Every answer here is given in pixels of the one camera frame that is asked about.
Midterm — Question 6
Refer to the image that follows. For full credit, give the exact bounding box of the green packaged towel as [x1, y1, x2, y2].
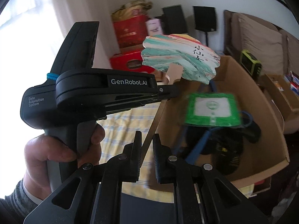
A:
[184, 93, 241, 127]

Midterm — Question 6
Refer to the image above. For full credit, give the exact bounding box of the black speaker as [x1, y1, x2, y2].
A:
[162, 5, 188, 34]
[193, 6, 217, 46]

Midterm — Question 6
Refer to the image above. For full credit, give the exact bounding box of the painted paper hand fan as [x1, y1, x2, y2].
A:
[141, 34, 221, 161]

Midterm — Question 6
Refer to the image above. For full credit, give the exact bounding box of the black shoulder strap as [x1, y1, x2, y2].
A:
[240, 118, 262, 144]

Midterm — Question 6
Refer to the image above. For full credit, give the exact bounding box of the right black speaker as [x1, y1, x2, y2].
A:
[193, 6, 217, 46]

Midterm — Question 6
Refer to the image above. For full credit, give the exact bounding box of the small cardboard tray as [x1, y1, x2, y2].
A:
[261, 74, 298, 117]

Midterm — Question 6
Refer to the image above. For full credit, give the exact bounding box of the red gift bag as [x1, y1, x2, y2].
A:
[113, 15, 149, 49]

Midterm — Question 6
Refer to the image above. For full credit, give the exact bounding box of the yellow checkered tablecloth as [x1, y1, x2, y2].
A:
[98, 103, 173, 203]

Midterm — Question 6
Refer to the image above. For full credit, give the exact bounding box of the black round pouch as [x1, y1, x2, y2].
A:
[182, 126, 217, 157]

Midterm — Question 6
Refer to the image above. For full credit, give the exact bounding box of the red collection gift box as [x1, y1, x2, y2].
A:
[110, 50, 163, 76]

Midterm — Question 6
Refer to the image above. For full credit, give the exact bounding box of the white curtain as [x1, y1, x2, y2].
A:
[52, 0, 120, 69]

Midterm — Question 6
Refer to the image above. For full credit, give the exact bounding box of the black yellow packaged item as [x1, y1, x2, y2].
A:
[212, 128, 244, 175]

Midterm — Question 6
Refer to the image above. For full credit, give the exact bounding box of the brown sofa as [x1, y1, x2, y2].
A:
[224, 10, 298, 134]

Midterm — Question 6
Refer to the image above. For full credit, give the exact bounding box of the snickers candy package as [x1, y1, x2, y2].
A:
[284, 71, 299, 96]

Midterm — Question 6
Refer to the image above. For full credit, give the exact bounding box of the pink white small box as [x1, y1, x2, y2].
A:
[145, 18, 163, 36]

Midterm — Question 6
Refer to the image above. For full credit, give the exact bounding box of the left black speaker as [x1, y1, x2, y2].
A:
[162, 5, 188, 34]

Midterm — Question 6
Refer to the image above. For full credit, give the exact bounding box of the green yellow device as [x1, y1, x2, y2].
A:
[239, 50, 262, 80]

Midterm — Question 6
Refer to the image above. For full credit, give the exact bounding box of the large cardboard box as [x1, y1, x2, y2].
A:
[157, 56, 289, 188]

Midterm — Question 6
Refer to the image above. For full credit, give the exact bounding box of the brown paper bag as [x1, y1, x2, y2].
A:
[111, 0, 153, 22]

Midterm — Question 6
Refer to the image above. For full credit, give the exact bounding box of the beige sofa cushion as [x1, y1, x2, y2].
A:
[238, 14, 283, 75]

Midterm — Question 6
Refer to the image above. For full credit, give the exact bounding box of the person's left hand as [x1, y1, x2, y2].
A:
[23, 124, 105, 204]

